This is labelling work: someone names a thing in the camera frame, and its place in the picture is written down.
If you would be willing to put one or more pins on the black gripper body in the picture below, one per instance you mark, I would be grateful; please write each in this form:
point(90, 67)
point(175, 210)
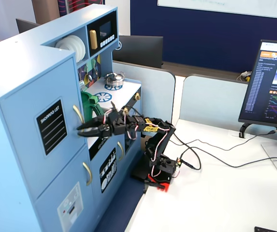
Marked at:
point(101, 128)

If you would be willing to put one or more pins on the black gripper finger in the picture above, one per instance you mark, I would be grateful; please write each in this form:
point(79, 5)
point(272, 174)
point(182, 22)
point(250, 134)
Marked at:
point(92, 123)
point(91, 133)

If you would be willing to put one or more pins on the shopping list cabinet door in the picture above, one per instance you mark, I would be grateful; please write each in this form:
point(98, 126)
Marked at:
point(19, 145)

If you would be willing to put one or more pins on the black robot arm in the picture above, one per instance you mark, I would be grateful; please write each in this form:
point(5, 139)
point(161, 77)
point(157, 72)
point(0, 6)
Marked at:
point(162, 142)

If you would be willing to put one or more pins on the oven door with window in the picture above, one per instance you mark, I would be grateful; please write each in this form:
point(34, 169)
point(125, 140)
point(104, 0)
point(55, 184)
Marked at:
point(131, 145)

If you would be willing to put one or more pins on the dishwasher print cabinet door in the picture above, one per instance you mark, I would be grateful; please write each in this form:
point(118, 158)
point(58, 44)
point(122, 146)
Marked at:
point(97, 164)

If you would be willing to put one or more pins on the ice dispenser cabinet door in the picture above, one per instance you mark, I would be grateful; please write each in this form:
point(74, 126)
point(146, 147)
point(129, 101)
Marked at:
point(53, 193)

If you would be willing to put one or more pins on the black toy microwave door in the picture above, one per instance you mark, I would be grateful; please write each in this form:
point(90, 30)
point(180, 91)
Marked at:
point(105, 24)

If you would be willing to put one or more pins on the gold stove knob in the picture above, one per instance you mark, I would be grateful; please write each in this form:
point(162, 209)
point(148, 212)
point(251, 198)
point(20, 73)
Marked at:
point(125, 111)
point(137, 96)

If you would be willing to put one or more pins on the green plastic container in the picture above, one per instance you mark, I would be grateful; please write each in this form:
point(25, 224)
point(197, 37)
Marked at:
point(87, 104)

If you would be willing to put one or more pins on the metal slotted spatula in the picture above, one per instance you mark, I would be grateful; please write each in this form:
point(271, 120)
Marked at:
point(82, 85)

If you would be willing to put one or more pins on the steel pot with lid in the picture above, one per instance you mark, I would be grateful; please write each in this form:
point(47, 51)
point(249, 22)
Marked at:
point(114, 79)

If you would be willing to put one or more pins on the metal toy ladle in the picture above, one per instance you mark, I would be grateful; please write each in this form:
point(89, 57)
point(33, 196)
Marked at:
point(90, 77)

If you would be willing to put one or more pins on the grey desk divider panel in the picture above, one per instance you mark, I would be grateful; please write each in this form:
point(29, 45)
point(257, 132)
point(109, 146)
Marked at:
point(210, 101)
point(150, 91)

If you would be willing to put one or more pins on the white toy plate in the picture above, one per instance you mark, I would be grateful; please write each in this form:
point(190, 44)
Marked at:
point(79, 49)
point(64, 47)
point(84, 50)

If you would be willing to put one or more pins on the red table clamp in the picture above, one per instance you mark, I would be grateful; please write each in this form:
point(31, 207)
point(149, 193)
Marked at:
point(161, 184)

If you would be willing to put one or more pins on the blue wooden toy kitchen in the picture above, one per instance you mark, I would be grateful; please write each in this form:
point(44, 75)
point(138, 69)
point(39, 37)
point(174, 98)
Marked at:
point(27, 72)

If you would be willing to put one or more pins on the small black monitor back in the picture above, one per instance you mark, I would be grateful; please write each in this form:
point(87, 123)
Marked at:
point(25, 25)

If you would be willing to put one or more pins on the computer monitor with graphs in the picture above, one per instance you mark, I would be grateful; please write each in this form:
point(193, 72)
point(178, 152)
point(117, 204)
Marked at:
point(268, 84)

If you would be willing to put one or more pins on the white wall board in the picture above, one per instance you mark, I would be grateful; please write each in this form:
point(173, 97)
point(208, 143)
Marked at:
point(225, 6)

